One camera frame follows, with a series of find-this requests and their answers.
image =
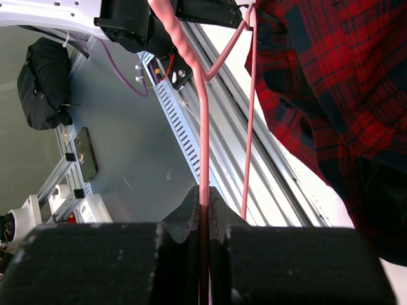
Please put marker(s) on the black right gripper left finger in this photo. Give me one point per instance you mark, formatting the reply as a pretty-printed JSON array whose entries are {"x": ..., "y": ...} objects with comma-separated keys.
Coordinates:
[{"x": 175, "y": 278}]

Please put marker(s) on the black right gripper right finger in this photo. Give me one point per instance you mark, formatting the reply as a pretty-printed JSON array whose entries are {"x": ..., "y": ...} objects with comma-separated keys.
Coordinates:
[{"x": 230, "y": 261}]

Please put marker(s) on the red plaid skirt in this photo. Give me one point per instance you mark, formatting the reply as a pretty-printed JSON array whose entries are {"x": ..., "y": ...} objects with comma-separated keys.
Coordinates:
[{"x": 331, "y": 81}]

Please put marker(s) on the pink wire hanger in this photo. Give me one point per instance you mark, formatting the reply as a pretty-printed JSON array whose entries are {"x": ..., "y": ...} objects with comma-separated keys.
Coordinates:
[{"x": 203, "y": 111}]

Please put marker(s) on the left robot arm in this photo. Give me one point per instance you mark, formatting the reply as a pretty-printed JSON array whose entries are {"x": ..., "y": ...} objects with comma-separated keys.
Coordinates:
[{"x": 132, "y": 24}]

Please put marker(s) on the white control box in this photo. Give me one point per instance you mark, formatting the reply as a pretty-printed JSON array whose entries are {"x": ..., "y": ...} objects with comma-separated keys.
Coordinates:
[{"x": 93, "y": 210}]

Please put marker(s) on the black smartphone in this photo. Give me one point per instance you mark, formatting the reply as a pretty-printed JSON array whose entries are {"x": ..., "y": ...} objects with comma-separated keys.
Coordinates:
[{"x": 86, "y": 155}]

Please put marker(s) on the black backpack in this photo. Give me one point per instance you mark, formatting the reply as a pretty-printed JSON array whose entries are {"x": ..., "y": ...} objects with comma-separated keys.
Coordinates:
[{"x": 43, "y": 85}]

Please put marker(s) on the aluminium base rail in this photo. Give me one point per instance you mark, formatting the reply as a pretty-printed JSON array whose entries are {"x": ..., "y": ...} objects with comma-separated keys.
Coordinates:
[{"x": 251, "y": 168}]

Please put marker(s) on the slotted cable duct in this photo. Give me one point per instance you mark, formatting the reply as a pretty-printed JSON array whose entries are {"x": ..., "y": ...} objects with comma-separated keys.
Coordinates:
[{"x": 176, "y": 115}]

